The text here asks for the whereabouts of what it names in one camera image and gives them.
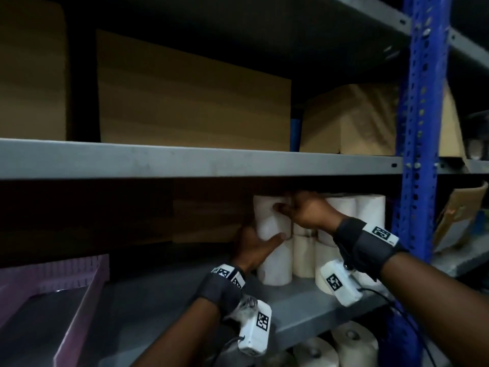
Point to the person's left hand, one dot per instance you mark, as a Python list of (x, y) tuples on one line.
[(250, 252)]

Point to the person's right hand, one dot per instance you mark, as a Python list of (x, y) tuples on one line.
[(313, 212)]

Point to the white thermal paper roll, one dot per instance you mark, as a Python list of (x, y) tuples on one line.
[(267, 221)]

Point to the stack of white paper rolls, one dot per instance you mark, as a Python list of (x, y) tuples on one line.
[(303, 256)]

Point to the row of white paper rolls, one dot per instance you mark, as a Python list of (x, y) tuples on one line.
[(355, 344)]

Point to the person's left forearm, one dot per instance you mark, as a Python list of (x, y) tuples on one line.
[(179, 336)]

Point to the person's right forearm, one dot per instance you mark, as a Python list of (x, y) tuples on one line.
[(439, 313)]

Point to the white marker tag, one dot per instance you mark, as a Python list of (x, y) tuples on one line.
[(382, 233), (229, 275)]

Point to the black left wristband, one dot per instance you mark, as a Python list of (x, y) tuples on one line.
[(217, 294)]

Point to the black wristband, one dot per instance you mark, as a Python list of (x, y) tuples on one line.
[(363, 256), (217, 294)]

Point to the black right wristband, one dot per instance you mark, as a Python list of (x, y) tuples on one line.
[(363, 256)]

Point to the blue perforated rack post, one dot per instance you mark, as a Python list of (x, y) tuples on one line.
[(295, 135), (420, 149)]

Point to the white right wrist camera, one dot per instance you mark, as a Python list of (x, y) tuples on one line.
[(342, 286)]

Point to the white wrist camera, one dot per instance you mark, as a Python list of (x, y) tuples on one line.
[(342, 286), (256, 332)]

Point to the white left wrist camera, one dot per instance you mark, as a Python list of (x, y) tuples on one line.
[(256, 332)]

